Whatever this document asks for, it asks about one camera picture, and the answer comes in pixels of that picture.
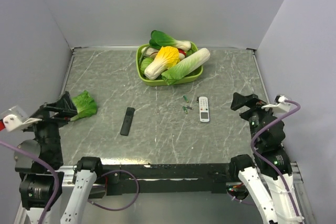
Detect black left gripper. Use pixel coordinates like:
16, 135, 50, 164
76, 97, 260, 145
21, 90, 76, 164

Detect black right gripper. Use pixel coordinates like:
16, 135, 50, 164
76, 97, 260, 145
230, 91, 280, 146

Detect black remote control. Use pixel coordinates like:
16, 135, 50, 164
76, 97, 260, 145
120, 107, 135, 136

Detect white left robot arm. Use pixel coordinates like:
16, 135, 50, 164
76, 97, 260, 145
14, 91, 104, 223

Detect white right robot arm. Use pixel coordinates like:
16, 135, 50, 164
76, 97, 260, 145
229, 92, 304, 223

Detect white remote control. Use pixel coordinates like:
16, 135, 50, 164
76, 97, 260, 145
198, 96, 210, 123

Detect green battery near remote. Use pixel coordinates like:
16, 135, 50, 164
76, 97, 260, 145
183, 95, 189, 103

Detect small green cabbage on table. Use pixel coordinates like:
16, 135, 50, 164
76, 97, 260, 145
70, 90, 98, 121

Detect green yellow battery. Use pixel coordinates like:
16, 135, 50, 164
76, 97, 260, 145
182, 106, 188, 114

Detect long green napa cabbage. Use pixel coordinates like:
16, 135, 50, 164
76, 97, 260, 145
162, 48, 211, 79

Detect green plastic basket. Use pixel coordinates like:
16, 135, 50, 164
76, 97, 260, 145
135, 44, 204, 87

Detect yellow napa cabbage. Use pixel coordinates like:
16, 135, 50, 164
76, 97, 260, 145
144, 46, 180, 80

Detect small green cabbage in basket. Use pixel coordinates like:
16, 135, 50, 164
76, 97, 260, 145
140, 57, 154, 75

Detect white radish in basket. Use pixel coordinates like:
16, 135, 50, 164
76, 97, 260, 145
141, 47, 159, 59

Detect dark green bok choy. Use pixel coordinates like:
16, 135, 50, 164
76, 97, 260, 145
149, 30, 192, 51

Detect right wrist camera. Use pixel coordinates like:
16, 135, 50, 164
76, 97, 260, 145
261, 94, 291, 113

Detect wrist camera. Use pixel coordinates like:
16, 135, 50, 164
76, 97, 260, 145
1, 105, 42, 132
261, 94, 291, 113

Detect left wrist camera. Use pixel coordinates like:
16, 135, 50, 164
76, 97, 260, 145
1, 105, 42, 132

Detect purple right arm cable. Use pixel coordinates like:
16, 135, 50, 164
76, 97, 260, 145
250, 100, 301, 219

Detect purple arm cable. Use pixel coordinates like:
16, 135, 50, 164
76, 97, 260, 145
250, 100, 301, 219
0, 140, 60, 224

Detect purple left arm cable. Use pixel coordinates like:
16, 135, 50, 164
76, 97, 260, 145
0, 140, 60, 224

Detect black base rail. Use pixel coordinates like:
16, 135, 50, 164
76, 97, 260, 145
96, 163, 241, 196

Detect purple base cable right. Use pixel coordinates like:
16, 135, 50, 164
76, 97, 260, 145
228, 192, 257, 206

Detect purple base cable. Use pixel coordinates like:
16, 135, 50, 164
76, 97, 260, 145
228, 192, 257, 206
88, 170, 140, 211

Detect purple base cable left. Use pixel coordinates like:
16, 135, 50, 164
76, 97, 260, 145
88, 170, 140, 211

